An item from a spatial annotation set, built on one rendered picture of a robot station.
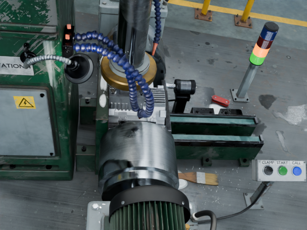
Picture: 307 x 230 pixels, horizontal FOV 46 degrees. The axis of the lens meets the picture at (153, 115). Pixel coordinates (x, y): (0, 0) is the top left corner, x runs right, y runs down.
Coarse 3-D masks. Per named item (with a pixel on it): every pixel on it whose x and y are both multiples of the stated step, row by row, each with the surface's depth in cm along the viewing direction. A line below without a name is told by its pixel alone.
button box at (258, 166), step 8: (256, 160) 119; (264, 160) 118; (272, 160) 119; (280, 160) 119; (288, 160) 120; (296, 160) 121; (256, 168) 119; (264, 168) 118; (272, 168) 118; (288, 168) 119; (304, 168) 120; (256, 176) 119; (264, 176) 118; (272, 176) 118; (280, 176) 119; (288, 176) 119; (296, 176) 119; (304, 176) 120
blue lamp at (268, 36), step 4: (264, 28) 145; (264, 32) 145; (268, 32) 144; (272, 32) 144; (276, 32) 144; (264, 36) 146; (268, 36) 145; (272, 36) 145; (268, 40) 146; (272, 40) 147
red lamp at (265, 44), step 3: (258, 39) 150; (261, 39) 148; (264, 39) 147; (258, 42) 150; (261, 42) 149; (264, 42) 148; (267, 42) 147; (270, 42) 148; (258, 45) 151; (261, 45) 149; (264, 45) 149; (267, 45) 148; (270, 45) 150; (264, 48) 150; (267, 48) 150
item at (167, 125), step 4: (164, 80) 144; (160, 84) 145; (164, 84) 142; (164, 88) 141; (164, 92) 140; (168, 104) 136; (168, 108) 135; (168, 112) 133; (168, 116) 132; (168, 120) 131; (164, 124) 132; (168, 124) 130; (168, 128) 129
